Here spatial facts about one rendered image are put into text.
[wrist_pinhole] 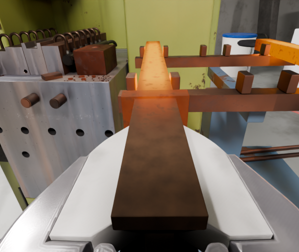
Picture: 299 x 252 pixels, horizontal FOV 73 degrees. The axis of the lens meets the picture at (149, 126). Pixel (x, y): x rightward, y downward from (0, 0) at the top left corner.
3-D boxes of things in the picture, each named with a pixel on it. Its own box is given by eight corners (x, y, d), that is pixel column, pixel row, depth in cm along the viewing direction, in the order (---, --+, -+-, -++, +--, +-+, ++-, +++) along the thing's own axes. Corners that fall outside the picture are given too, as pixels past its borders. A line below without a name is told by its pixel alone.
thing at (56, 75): (58, 75, 56) (57, 71, 56) (63, 77, 54) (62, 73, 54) (41, 79, 54) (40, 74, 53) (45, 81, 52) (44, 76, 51)
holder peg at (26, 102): (32, 108, 51) (28, 98, 50) (22, 108, 52) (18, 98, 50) (41, 102, 55) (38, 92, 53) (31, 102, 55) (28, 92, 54)
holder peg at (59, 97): (60, 109, 50) (58, 99, 49) (50, 109, 51) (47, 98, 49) (68, 103, 54) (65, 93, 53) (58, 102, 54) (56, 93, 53)
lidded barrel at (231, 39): (255, 75, 380) (265, 34, 346) (233, 79, 358) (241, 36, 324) (232, 69, 426) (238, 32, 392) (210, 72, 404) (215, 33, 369)
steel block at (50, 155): (124, 205, 71) (108, 82, 50) (24, 197, 76) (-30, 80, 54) (144, 127, 120) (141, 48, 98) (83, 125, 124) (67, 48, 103)
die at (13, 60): (64, 75, 57) (57, 42, 52) (-1, 74, 59) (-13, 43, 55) (108, 50, 93) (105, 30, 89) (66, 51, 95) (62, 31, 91)
